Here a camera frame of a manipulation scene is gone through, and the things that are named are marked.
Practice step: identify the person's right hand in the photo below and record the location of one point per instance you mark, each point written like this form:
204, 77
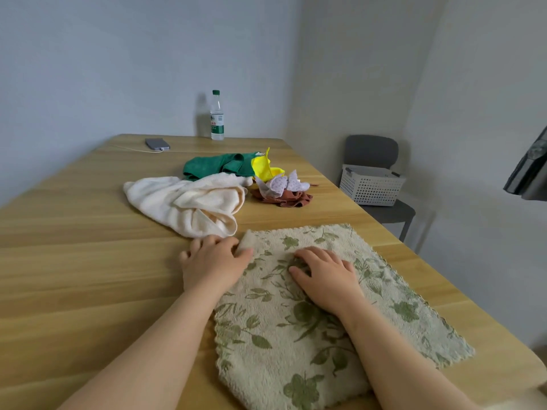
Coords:
329, 286

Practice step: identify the person's left hand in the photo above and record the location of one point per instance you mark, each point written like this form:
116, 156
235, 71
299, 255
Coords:
213, 266

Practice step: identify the small white towel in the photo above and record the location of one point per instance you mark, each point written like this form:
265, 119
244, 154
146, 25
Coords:
179, 200

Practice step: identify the tan brown towel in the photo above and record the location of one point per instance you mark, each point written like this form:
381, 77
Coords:
278, 350

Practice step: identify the green cloth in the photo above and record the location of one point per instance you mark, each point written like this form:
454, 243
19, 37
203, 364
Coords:
218, 166

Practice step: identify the lilac dotted white cloth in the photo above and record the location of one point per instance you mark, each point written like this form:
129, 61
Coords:
282, 185

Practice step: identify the white plastic basket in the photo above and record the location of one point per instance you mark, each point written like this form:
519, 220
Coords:
372, 187

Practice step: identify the yellow cloth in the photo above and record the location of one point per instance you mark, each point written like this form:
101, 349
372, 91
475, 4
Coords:
265, 168

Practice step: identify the person's right forearm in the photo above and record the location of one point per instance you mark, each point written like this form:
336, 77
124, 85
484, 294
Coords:
406, 371

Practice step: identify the person's left forearm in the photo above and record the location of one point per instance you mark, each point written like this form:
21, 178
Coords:
145, 362

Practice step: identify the wooden table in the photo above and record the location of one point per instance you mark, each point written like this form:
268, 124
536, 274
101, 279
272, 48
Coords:
85, 260

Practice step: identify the grey smartphone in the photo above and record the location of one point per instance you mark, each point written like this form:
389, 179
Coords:
157, 144

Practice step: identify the grey chair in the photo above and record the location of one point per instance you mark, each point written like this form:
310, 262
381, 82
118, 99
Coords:
371, 150

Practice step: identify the clear green-label water bottle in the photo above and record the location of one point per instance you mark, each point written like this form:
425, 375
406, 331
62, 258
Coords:
217, 119

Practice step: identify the dark grey curtain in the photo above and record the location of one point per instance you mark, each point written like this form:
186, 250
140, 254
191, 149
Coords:
530, 170

